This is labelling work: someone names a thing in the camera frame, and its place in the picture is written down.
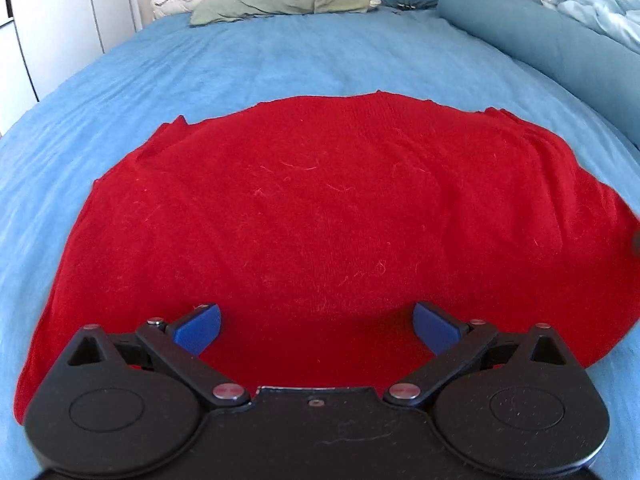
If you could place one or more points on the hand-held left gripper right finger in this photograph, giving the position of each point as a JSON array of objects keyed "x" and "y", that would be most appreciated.
[{"x": 434, "y": 329}]

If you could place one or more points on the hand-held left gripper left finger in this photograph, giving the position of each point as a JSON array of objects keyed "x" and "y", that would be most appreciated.
[{"x": 200, "y": 329}]

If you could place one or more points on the white wardrobe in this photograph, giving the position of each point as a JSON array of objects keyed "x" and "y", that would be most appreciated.
[{"x": 60, "y": 20}]

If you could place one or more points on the light blue blanket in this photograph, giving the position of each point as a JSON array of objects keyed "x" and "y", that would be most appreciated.
[{"x": 600, "y": 10}]

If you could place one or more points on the teal duvet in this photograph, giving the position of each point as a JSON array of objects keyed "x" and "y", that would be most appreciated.
[{"x": 540, "y": 50}]

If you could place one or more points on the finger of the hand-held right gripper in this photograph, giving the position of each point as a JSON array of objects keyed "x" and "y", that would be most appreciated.
[{"x": 637, "y": 240}]

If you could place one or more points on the red knit sweater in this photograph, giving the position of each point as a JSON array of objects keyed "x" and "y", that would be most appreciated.
[{"x": 320, "y": 200}]

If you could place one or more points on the green pillow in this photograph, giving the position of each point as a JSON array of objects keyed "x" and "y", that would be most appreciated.
[{"x": 280, "y": 2}]

